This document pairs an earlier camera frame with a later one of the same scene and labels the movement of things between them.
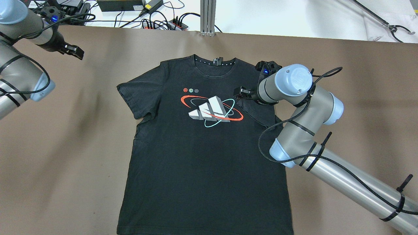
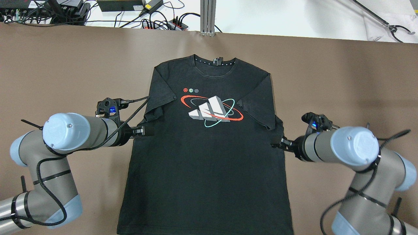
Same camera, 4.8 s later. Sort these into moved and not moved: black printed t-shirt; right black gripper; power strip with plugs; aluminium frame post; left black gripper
Moved: right black gripper; left black gripper
Not moved: black printed t-shirt; aluminium frame post; power strip with plugs
